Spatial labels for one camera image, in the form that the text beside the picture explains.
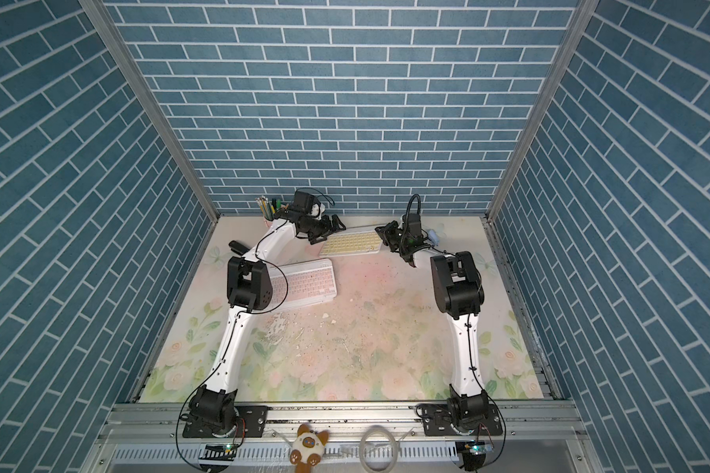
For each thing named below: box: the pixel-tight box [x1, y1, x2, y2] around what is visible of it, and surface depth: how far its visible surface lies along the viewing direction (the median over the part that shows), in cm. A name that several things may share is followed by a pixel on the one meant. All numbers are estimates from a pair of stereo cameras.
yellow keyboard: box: [319, 230, 382, 257], surface depth 107 cm
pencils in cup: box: [254, 195, 289, 220], surface depth 107 cm
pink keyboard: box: [269, 258, 339, 312], surface depth 98 cm
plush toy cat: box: [288, 423, 330, 473], surface depth 69 cm
